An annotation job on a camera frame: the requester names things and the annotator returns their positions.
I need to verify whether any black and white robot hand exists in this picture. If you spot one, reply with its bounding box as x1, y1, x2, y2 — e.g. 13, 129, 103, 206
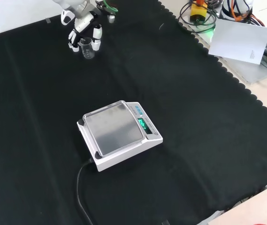
52, 0, 119, 53

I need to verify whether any small clear glass beaker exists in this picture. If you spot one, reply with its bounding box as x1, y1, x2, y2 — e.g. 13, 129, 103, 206
79, 37, 94, 60

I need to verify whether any white electronic balance steel pan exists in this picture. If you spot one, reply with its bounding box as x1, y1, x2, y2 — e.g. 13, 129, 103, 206
76, 100, 164, 173

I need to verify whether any yellow stop button box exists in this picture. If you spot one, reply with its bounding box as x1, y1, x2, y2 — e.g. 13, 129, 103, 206
190, 0, 207, 23

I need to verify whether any black scalloped bench cloth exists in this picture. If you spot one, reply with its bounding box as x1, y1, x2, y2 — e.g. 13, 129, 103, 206
0, 0, 267, 225

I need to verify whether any white paper sheet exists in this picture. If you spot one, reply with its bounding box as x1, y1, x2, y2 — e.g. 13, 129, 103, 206
208, 18, 267, 65

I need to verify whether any black looped cable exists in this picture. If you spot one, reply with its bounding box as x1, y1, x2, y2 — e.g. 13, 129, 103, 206
178, 0, 219, 33

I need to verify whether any orange cable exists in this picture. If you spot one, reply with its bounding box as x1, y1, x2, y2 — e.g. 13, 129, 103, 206
229, 0, 264, 27

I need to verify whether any black balance power cable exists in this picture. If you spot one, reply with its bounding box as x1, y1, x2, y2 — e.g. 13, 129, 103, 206
76, 157, 94, 225

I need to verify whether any grey metal base plate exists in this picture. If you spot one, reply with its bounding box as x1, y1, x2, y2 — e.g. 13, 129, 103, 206
179, 14, 267, 83

